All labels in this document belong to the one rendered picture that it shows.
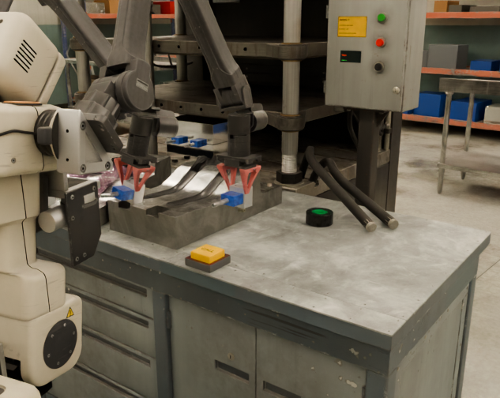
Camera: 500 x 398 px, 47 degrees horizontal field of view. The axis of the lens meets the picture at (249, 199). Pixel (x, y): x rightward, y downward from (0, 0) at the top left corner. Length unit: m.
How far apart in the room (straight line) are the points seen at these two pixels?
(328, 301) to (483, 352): 1.59
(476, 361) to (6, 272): 2.02
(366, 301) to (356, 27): 1.11
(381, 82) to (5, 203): 1.35
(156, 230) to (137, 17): 0.60
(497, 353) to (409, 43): 1.42
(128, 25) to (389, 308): 0.78
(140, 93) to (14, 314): 0.50
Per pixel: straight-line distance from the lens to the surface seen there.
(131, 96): 1.12
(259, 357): 1.46
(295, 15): 2.08
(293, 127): 2.10
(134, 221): 1.61
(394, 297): 1.31
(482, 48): 8.12
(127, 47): 1.17
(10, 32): 1.14
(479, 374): 2.62
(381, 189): 2.82
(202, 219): 1.58
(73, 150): 1.05
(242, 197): 1.50
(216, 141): 2.44
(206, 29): 1.39
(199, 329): 1.56
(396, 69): 2.05
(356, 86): 2.11
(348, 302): 1.27
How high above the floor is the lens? 1.37
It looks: 17 degrees down
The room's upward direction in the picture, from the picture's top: straight up
